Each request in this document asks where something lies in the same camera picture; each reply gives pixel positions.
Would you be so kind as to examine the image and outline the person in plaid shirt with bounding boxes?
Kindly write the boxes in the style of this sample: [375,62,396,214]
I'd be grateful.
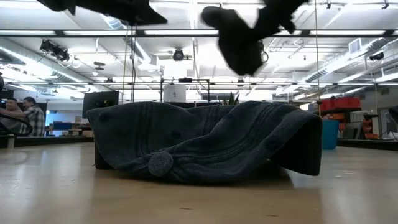
[19,96,46,138]

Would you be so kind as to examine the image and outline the bench with boxes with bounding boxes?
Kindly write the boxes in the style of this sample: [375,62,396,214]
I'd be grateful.
[45,116,94,138]

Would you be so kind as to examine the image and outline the dark hanging cables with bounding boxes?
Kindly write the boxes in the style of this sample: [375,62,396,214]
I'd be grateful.
[121,23,138,104]

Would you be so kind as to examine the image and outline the black horizontal frame bar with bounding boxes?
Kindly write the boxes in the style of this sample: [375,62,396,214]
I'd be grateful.
[0,29,398,39]

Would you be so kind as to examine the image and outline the black monitor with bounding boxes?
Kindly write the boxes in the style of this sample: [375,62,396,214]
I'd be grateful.
[81,90,120,119]

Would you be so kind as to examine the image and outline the round black ceiling camera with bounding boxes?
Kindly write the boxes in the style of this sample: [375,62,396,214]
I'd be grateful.
[172,48,185,62]

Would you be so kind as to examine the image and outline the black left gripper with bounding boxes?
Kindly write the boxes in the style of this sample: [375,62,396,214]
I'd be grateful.
[37,0,168,27]

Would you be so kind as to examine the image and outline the black metal frame stand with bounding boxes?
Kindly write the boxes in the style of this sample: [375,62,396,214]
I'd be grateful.
[160,78,211,104]

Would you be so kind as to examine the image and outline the red storage bins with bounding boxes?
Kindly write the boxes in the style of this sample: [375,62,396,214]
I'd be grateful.
[320,96,362,111]

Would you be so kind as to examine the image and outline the spiky green succulent plant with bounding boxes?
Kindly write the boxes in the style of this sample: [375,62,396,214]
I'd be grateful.
[222,92,241,106]

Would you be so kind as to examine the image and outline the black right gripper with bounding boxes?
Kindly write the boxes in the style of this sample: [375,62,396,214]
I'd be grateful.
[200,0,309,77]

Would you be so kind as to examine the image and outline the black table edge rail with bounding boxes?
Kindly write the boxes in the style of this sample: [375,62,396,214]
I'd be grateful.
[0,135,95,148]
[336,138,398,152]

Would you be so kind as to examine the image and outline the black curved bar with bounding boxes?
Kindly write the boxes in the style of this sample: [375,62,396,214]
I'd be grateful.
[0,113,34,138]

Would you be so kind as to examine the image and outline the black ceiling camera cluster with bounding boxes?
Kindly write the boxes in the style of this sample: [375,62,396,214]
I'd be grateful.
[39,39,71,63]

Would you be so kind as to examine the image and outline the thin hanging cable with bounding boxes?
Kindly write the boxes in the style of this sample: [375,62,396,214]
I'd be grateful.
[314,0,321,103]

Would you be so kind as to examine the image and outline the dark grey baseball cap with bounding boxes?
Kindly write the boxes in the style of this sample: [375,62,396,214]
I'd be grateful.
[86,100,323,184]

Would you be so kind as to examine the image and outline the orange items on shelf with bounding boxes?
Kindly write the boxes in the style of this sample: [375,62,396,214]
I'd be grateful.
[361,118,381,141]

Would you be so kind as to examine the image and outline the thin horizontal frame bar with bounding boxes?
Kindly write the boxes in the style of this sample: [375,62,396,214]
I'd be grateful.
[0,81,398,87]

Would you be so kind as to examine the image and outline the white box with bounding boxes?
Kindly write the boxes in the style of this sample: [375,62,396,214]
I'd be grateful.
[163,84,187,103]

